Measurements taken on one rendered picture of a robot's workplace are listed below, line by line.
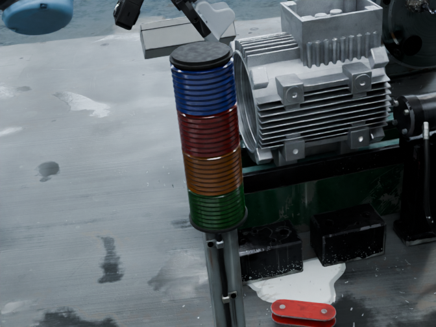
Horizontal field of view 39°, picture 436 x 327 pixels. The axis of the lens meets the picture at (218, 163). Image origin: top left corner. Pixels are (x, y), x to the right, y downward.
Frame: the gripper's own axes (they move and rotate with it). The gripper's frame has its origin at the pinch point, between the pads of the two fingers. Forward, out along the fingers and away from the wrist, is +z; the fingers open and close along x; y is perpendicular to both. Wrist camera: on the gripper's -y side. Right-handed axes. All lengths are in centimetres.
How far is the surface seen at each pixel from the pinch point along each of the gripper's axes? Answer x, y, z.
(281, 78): -13.2, 5.1, 4.3
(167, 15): 381, -25, 111
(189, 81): -38.4, -2.6, -14.7
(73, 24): 395, -87, 75
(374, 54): -12.8, 17.6, 10.3
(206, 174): -38.7, -7.1, -5.9
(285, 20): -3.3, 10.8, 2.0
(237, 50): -4.4, 2.5, 0.7
